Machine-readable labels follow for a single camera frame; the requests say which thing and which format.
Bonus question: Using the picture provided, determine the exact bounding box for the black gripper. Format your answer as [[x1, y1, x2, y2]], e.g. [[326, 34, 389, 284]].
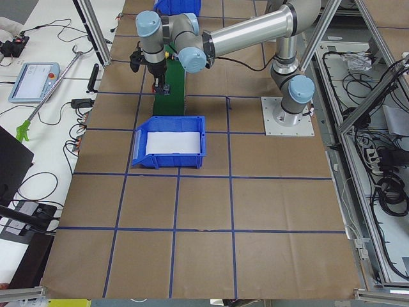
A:
[[148, 62, 166, 93]]

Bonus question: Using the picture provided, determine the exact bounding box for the red push button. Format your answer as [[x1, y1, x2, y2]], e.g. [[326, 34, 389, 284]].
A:
[[156, 84, 171, 95]]

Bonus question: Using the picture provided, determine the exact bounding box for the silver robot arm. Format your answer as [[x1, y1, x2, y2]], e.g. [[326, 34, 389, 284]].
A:
[[130, 1, 321, 127]]

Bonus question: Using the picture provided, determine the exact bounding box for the green conveyor belt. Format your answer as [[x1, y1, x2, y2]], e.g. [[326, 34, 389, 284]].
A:
[[153, 43, 185, 116]]

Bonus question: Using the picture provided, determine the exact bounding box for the left blue plastic bin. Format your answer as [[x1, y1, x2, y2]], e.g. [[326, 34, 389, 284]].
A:
[[132, 116, 206, 169]]

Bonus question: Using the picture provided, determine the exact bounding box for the blue plastic bin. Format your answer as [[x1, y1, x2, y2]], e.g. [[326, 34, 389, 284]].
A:
[[132, 116, 206, 169], [153, 0, 201, 15]]

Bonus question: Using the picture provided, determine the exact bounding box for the white foam pad left bin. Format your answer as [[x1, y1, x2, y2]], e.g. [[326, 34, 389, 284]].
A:
[[146, 132, 201, 154]]

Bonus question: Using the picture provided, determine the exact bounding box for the right blue plastic bin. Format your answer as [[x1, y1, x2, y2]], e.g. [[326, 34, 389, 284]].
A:
[[153, 0, 201, 15]]

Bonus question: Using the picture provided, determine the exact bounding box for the black power adapter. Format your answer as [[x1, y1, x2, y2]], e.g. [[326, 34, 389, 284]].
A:
[[70, 98, 94, 109]]

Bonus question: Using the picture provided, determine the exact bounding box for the teach pendant tablet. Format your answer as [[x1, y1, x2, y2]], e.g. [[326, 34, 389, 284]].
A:
[[8, 62, 60, 103]]

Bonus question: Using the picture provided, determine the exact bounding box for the reacher grabber tool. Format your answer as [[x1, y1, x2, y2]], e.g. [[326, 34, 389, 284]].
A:
[[16, 45, 93, 142]]

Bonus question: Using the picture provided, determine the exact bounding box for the black monitor stand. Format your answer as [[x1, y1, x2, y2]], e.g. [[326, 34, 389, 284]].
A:
[[1, 128, 56, 236]]

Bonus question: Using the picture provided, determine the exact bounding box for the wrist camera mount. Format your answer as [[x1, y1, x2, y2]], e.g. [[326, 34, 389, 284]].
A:
[[130, 47, 143, 73]]

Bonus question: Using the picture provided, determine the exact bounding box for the black handle bar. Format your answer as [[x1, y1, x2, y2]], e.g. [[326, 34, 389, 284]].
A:
[[86, 63, 99, 93]]

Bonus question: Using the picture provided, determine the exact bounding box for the aluminium frame post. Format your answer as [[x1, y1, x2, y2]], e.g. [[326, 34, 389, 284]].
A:
[[73, 0, 111, 67]]

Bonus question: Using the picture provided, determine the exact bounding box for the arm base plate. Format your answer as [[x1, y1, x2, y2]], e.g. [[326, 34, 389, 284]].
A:
[[261, 97, 314, 137]]

